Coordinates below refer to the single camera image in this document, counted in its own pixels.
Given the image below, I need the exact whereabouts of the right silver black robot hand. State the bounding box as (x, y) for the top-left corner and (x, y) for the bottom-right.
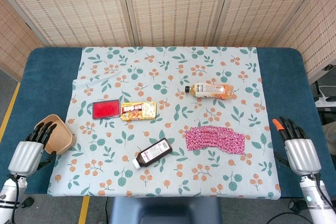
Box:
(272, 115), (322, 177)

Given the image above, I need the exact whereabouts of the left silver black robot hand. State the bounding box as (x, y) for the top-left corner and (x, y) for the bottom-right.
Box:
(7, 121), (58, 178)

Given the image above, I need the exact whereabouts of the brown paper bowl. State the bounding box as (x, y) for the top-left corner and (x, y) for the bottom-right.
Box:
(35, 114), (77, 155)

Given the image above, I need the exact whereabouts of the black caster wheel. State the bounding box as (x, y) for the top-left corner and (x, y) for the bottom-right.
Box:
(21, 196), (35, 209)
(289, 199), (303, 213)

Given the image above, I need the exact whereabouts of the white power strip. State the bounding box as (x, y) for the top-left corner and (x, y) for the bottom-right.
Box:
(314, 96), (336, 108)

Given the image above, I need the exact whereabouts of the red ink pad case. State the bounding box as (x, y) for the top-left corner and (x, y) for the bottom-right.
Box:
(92, 99), (121, 120)

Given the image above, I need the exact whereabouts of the orange drink plastic bottle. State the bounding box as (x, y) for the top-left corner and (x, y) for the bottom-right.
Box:
(184, 82), (234, 101)

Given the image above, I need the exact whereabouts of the woven bamboo screen panel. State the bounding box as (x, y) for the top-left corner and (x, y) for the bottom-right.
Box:
(0, 0), (46, 82)
(212, 0), (327, 48)
(120, 0), (234, 48)
(275, 0), (336, 84)
(0, 0), (132, 48)

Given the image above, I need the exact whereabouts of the yellow snack box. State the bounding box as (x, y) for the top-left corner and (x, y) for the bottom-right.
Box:
(120, 101), (158, 121)

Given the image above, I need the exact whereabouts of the brown medicine bottle white cap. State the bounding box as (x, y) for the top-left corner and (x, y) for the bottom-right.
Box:
(132, 137), (173, 169)

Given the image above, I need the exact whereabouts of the floral leaf print tablecloth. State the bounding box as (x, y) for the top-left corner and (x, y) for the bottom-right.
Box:
(47, 46), (281, 199)

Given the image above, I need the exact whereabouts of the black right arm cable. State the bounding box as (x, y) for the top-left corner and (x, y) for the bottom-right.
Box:
(311, 172), (334, 209)

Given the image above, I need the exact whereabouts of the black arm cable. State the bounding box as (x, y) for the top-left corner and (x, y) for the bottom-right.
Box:
(9, 173), (21, 224)
(311, 172), (334, 209)

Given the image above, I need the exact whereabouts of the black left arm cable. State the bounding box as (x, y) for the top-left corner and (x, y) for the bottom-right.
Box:
(9, 173), (21, 224)

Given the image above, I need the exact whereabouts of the black floor cable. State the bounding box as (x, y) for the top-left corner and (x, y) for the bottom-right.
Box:
(267, 211), (313, 224)

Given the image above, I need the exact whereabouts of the white power cable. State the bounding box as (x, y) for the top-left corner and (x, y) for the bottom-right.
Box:
(316, 84), (336, 98)

